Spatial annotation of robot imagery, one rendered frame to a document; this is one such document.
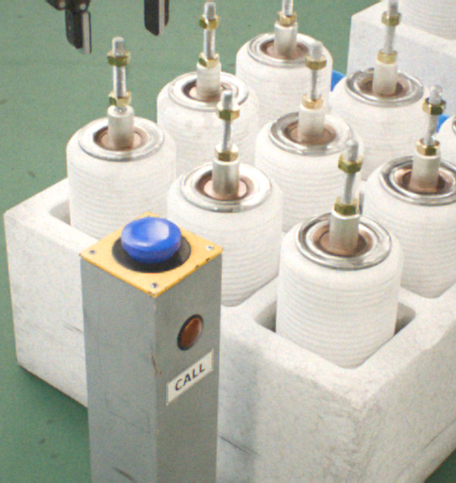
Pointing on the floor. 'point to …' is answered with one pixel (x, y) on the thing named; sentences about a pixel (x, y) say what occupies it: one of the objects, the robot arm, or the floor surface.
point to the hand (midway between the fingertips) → (118, 26)
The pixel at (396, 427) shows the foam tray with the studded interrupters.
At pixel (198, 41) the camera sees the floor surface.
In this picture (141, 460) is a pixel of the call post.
